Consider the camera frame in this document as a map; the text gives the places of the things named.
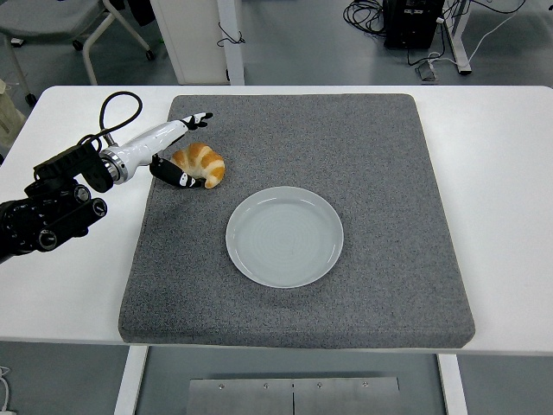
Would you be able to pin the black computer case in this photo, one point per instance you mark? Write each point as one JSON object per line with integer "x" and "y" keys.
{"x": 412, "y": 26}

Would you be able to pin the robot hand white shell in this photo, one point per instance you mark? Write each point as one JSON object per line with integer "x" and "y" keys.
{"x": 147, "y": 140}

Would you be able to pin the black hanging cloth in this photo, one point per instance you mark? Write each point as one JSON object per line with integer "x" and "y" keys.
{"x": 141, "y": 10}

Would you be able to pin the white table leg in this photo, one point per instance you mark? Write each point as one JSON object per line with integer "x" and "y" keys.
{"x": 453, "y": 389}
{"x": 127, "y": 384}

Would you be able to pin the grey metal plate with screws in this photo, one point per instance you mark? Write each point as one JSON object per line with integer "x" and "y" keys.
{"x": 259, "y": 397}

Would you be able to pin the white desk leg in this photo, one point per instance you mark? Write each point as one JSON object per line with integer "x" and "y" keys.
{"x": 458, "y": 34}

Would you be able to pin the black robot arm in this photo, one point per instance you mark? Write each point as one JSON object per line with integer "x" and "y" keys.
{"x": 56, "y": 216}

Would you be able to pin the grey speckled mat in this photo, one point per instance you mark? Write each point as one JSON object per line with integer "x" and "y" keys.
{"x": 345, "y": 151}

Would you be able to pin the person in beige clothing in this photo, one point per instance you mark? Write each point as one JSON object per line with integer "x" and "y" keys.
{"x": 8, "y": 116}

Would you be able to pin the pale grey round plate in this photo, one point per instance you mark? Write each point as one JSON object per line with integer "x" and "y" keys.
{"x": 285, "y": 238}

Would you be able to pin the clear plastic holder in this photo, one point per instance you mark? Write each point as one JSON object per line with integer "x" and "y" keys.
{"x": 427, "y": 71}

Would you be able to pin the golden croissant bread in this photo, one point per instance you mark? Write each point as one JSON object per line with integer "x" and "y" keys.
{"x": 203, "y": 160}

